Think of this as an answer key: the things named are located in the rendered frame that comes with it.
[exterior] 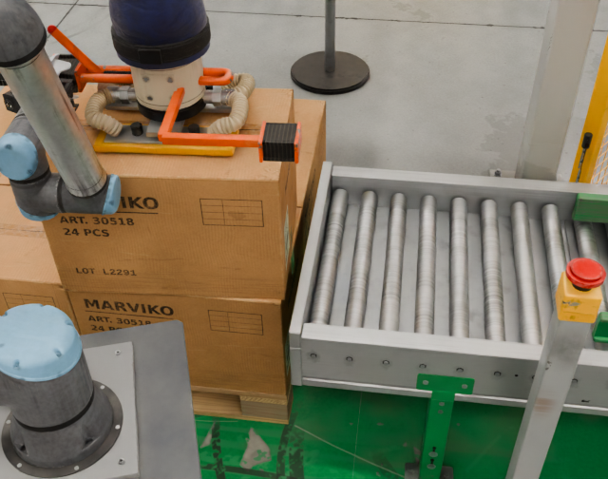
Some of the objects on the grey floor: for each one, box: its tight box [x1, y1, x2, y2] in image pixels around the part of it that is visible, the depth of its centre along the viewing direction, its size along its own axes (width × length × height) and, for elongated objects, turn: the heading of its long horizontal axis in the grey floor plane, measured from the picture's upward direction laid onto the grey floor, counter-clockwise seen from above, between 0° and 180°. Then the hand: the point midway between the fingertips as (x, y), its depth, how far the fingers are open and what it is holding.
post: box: [505, 271, 602, 479], centre depth 179 cm, size 7×7×100 cm
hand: (58, 72), depth 191 cm, fingers open, 8 cm apart
